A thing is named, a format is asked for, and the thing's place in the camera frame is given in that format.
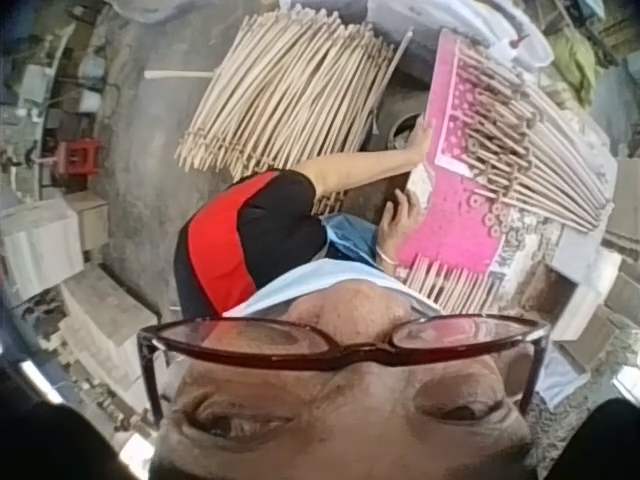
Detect pile of sticks with rings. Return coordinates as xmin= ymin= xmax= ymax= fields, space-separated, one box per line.
xmin=449 ymin=34 xmax=619 ymax=234

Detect red plastic stool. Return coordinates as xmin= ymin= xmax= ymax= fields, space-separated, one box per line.
xmin=49 ymin=138 xmax=105 ymax=177

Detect round dark bowl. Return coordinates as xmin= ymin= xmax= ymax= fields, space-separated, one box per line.
xmin=385 ymin=112 xmax=424 ymax=151

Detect green cloth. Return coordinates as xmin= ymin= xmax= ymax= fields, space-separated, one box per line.
xmin=549 ymin=27 xmax=601 ymax=104

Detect pink patterned board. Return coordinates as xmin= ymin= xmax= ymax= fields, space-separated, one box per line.
xmin=394 ymin=27 xmax=506 ymax=281

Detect long wooden stick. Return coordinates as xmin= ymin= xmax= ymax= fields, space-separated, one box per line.
xmin=367 ymin=27 xmax=414 ymax=126

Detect person's right hand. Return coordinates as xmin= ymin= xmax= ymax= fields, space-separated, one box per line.
xmin=375 ymin=188 xmax=427 ymax=262

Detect pile of plain wooden sticks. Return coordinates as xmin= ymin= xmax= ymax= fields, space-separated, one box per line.
xmin=173 ymin=8 xmax=396 ymax=211

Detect white flat stick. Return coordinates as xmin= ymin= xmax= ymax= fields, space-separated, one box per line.
xmin=143 ymin=69 xmax=217 ymax=81

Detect stack of pale boards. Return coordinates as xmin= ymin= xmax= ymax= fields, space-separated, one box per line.
xmin=0 ymin=192 xmax=166 ymax=401

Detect row of short wooden sticks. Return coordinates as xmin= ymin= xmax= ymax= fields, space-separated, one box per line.
xmin=402 ymin=253 xmax=504 ymax=314

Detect person's legs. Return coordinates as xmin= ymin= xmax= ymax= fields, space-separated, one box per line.
xmin=319 ymin=212 xmax=387 ymax=267

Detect white plastic tub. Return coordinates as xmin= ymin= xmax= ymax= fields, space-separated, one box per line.
xmin=367 ymin=0 xmax=556 ymax=69

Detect person's left hand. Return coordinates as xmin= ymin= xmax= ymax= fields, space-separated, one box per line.
xmin=399 ymin=119 xmax=434 ymax=166

